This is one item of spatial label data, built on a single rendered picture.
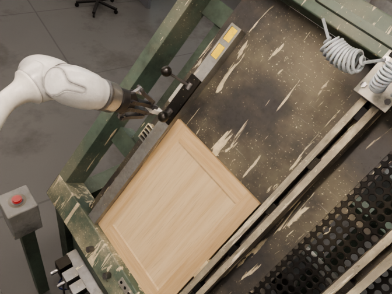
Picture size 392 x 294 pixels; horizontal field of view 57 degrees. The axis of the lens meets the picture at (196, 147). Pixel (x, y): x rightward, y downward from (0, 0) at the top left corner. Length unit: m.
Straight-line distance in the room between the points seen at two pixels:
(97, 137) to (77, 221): 0.36
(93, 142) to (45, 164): 1.39
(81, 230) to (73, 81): 0.82
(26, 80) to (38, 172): 1.88
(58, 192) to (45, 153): 1.31
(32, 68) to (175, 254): 0.77
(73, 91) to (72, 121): 2.29
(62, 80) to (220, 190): 0.63
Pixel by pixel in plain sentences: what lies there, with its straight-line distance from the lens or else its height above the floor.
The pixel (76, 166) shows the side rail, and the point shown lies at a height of 0.99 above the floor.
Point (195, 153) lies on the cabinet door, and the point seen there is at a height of 1.32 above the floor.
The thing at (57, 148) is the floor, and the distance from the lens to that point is 3.03.
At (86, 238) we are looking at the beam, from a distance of 1.60.
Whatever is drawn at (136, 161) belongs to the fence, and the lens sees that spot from 1.43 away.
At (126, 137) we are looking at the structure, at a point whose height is 1.13.
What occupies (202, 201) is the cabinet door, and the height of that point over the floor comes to 1.23.
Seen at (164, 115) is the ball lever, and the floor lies 1.44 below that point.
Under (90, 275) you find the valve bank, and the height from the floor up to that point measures 0.74.
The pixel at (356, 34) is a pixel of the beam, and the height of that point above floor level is 1.85.
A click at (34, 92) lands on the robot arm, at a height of 1.58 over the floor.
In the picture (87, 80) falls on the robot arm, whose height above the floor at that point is 1.67.
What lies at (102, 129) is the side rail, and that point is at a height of 1.16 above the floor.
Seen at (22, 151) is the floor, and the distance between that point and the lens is 3.05.
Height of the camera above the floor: 2.27
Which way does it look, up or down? 46 degrees down
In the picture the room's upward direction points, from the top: 17 degrees clockwise
